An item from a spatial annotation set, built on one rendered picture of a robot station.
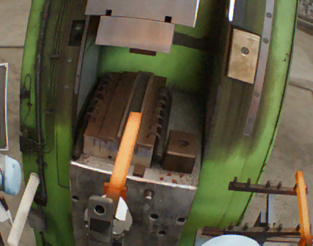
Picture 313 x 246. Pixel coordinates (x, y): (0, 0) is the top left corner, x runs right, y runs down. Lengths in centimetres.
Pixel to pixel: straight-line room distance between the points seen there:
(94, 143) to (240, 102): 44
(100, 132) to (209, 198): 48
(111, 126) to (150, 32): 35
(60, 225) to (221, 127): 83
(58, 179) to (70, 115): 30
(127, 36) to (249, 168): 65
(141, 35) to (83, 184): 49
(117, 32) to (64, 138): 51
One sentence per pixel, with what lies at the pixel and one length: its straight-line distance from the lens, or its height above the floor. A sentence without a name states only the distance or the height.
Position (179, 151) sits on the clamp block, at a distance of 137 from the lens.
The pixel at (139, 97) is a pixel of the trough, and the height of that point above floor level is 99.
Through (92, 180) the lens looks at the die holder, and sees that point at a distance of 139.
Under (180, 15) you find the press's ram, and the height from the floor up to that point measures 140.
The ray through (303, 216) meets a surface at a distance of 126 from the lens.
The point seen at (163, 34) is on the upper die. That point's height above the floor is 132.
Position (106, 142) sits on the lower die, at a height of 97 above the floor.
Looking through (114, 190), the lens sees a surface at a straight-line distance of 93.
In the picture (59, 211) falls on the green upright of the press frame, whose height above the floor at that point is 46.
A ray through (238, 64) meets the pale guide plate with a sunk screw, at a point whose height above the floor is 124.
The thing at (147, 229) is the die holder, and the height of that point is 69.
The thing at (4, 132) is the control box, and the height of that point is 101.
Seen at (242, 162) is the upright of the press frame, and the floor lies 89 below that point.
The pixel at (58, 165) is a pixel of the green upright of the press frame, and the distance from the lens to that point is 166.
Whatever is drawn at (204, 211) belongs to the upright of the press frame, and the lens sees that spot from 169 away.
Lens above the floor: 175
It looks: 32 degrees down
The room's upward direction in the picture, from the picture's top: 10 degrees clockwise
